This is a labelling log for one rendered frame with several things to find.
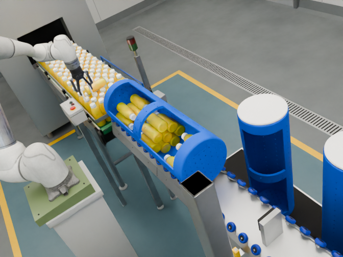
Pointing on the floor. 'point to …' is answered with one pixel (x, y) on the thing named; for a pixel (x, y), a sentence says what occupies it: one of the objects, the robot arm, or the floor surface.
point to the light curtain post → (206, 215)
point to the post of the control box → (101, 162)
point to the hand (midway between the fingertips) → (87, 92)
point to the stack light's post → (142, 71)
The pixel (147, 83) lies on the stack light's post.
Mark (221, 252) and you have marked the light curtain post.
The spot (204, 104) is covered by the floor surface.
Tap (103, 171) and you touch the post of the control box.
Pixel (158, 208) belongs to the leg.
